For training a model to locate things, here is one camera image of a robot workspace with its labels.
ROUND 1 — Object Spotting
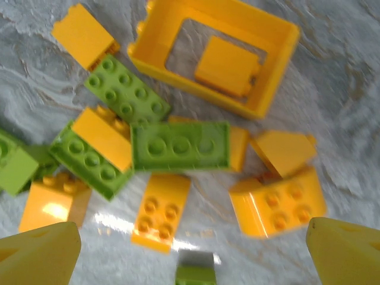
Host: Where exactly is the yellow sloped lego brick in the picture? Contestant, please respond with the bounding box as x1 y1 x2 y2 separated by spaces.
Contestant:
251 130 318 179

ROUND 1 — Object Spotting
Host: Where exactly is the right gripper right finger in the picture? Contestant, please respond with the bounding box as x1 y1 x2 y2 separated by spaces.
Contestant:
306 217 380 285

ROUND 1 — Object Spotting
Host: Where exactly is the green lego brick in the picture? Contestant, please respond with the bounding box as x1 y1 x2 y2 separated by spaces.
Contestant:
175 265 217 285
0 129 41 197
49 120 133 201
130 121 232 172
84 53 172 124

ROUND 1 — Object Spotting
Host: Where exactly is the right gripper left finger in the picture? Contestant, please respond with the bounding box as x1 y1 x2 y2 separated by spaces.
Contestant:
0 221 81 285

